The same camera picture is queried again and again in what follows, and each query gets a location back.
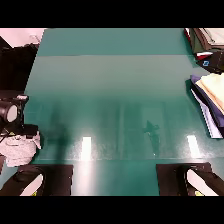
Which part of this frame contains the light grey T-shirt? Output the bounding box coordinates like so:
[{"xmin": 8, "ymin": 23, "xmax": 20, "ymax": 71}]
[{"xmin": 0, "ymin": 130, "xmax": 43, "ymax": 168}]

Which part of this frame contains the lavender garment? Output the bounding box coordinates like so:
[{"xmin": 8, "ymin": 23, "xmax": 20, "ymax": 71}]
[{"xmin": 190, "ymin": 88, "xmax": 223, "ymax": 140}]

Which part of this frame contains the cream garment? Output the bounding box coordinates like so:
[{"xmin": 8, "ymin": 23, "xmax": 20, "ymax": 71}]
[{"xmin": 195, "ymin": 72, "xmax": 224, "ymax": 115}]

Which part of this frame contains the navy garment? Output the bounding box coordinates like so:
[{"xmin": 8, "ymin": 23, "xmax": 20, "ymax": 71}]
[{"xmin": 189, "ymin": 74, "xmax": 224, "ymax": 138}]

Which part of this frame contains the black garment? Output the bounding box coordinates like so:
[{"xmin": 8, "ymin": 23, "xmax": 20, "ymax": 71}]
[{"xmin": 195, "ymin": 50, "xmax": 224, "ymax": 75}]

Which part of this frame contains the heap of clothes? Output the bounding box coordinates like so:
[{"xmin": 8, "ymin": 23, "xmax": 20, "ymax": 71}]
[{"xmin": 183, "ymin": 27, "xmax": 224, "ymax": 55}]

